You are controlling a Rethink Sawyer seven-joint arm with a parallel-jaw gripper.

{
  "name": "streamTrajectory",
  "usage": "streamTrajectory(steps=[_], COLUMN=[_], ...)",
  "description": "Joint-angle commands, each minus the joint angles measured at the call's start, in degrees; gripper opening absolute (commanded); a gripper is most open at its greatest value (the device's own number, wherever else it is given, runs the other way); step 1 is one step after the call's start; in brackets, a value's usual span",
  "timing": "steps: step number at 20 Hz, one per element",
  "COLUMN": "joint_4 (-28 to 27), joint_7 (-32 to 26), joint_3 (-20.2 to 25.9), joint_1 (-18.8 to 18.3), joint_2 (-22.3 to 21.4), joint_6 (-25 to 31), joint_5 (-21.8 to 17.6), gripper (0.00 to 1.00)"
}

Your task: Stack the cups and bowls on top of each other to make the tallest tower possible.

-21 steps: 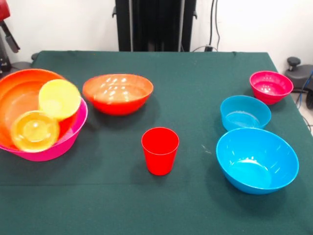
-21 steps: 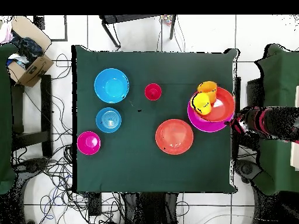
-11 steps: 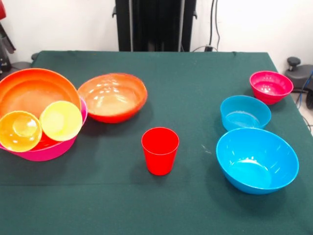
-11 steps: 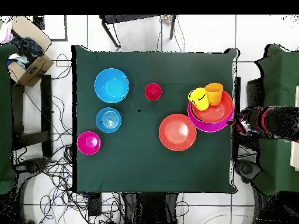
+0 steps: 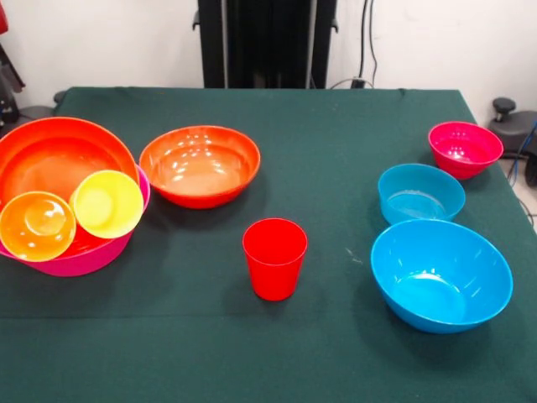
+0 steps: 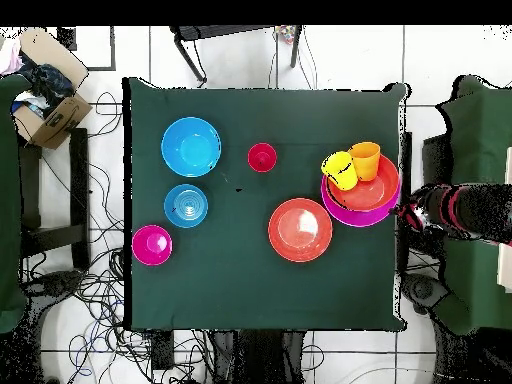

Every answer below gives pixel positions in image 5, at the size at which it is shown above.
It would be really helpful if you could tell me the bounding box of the large blue bowl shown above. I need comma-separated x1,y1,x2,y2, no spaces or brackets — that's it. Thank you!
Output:
370,218,514,335

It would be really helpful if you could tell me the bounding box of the black cable with adapter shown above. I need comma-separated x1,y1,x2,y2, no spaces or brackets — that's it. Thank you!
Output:
331,0,381,90

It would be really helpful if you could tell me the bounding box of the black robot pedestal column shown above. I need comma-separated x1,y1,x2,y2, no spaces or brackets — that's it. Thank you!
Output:
196,0,339,89

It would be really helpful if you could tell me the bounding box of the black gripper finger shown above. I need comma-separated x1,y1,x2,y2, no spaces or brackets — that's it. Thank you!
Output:
0,43,27,93

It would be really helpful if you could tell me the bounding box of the small magenta bowl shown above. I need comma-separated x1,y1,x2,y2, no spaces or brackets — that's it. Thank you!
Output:
428,121,504,181

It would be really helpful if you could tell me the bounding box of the blue cable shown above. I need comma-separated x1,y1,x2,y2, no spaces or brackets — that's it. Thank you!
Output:
506,119,537,188

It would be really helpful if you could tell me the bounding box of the large pink bowl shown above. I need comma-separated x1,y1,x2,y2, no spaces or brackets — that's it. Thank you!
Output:
0,165,152,278

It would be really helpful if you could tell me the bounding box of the dark green tablecloth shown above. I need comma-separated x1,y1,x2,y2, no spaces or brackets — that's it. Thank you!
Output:
0,86,537,403

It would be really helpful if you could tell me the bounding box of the orange-red bowl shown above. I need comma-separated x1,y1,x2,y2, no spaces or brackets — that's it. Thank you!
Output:
138,124,262,210
0,116,142,255

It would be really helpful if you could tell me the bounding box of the small blue bowl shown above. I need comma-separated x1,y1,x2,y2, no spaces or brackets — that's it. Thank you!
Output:
377,163,467,226

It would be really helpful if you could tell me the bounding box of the orange cup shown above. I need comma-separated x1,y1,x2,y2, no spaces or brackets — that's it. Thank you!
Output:
0,191,78,264

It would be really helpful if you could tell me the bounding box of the red cup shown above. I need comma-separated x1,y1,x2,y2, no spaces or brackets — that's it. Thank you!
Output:
242,217,309,301

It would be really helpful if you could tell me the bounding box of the yellow cup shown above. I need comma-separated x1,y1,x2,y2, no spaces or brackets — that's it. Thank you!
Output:
69,169,145,240

